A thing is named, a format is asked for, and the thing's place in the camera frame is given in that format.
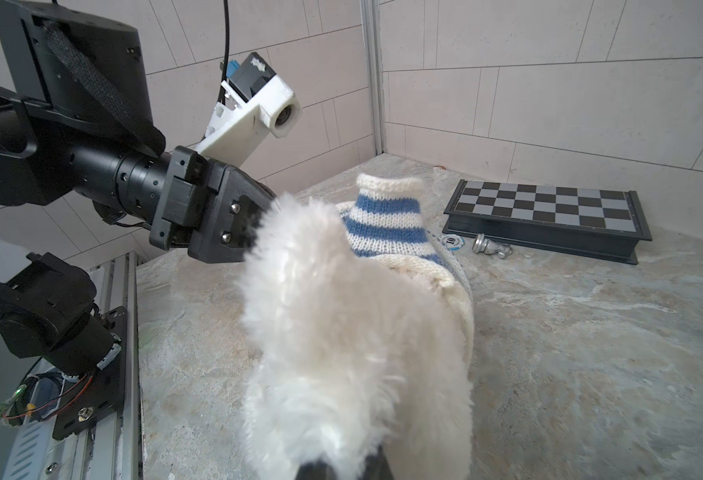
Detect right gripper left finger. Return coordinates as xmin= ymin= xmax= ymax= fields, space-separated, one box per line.
xmin=294 ymin=460 xmax=336 ymax=480

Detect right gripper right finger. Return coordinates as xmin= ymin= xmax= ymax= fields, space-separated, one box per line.
xmin=359 ymin=446 xmax=393 ymax=480

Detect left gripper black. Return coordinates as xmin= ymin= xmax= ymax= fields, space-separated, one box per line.
xmin=149 ymin=147 xmax=276 ymax=264

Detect white teddy bear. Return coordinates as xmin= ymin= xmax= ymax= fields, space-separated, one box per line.
xmin=241 ymin=196 xmax=471 ymax=479

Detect blue white striped sweater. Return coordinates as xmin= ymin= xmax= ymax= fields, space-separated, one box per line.
xmin=336 ymin=174 xmax=475 ymax=365

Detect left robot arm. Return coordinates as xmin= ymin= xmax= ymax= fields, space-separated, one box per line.
xmin=0 ymin=1 xmax=298 ymax=263

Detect white blue poker chip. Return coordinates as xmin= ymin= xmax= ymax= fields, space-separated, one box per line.
xmin=441 ymin=234 xmax=465 ymax=251

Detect silver metal chess piece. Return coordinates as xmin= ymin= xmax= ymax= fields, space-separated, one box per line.
xmin=471 ymin=234 xmax=513 ymax=259

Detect black white chessboard box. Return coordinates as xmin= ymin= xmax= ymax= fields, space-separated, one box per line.
xmin=443 ymin=180 xmax=653 ymax=265

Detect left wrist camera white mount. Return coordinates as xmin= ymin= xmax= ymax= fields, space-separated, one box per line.
xmin=194 ymin=52 xmax=302 ymax=167

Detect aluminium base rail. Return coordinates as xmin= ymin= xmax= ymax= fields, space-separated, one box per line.
xmin=0 ymin=253 xmax=143 ymax=479

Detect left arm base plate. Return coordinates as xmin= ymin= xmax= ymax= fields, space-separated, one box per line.
xmin=52 ymin=306 xmax=129 ymax=441

